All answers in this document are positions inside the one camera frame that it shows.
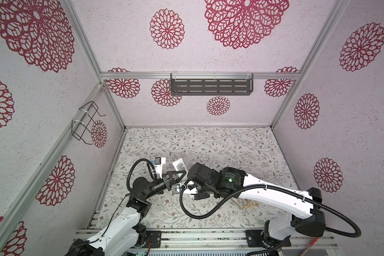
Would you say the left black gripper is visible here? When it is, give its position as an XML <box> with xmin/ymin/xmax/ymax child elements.
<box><xmin>144</xmin><ymin>170</ymin><xmax>186</xmax><ymax>201</ymax></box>

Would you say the white remote control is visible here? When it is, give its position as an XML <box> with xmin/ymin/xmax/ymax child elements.
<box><xmin>172</xmin><ymin>158</ymin><xmax>188</xmax><ymax>181</ymax></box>

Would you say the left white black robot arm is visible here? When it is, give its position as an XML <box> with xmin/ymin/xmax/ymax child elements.
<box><xmin>66</xmin><ymin>157</ymin><xmax>188</xmax><ymax>256</ymax></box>

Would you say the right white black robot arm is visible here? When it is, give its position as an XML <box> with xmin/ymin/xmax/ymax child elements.
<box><xmin>179</xmin><ymin>163</ymin><xmax>362</xmax><ymax>248</ymax></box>

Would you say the red pen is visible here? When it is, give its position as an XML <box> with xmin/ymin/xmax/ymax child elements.
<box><xmin>300</xmin><ymin>237</ymin><xmax>319</xmax><ymax>256</ymax></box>

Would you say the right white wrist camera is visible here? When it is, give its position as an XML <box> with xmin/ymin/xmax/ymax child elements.
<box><xmin>171</xmin><ymin>183</ymin><xmax>188</xmax><ymax>195</ymax></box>

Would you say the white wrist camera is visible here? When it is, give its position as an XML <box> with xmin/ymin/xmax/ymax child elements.
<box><xmin>171</xmin><ymin>183</ymin><xmax>188</xmax><ymax>195</ymax></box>
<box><xmin>154</xmin><ymin>157</ymin><xmax>166</xmax><ymax>179</ymax></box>

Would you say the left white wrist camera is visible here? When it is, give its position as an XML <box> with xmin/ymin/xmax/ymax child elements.
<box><xmin>154</xmin><ymin>157</ymin><xmax>166</xmax><ymax>179</ymax></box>

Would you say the beige coiled cord bundle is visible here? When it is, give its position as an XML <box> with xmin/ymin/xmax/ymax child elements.
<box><xmin>235</xmin><ymin>198</ymin><xmax>260</xmax><ymax>210</ymax></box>

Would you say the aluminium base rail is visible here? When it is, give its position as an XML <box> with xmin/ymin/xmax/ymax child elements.
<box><xmin>73</xmin><ymin>228</ymin><xmax>338</xmax><ymax>253</ymax></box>

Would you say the dark grey wall shelf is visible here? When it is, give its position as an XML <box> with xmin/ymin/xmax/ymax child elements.
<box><xmin>170</xmin><ymin>74</ymin><xmax>253</xmax><ymax>96</ymax></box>

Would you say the black wire wall rack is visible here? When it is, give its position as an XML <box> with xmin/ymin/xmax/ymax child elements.
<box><xmin>70</xmin><ymin>101</ymin><xmax>108</xmax><ymax>148</ymax></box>

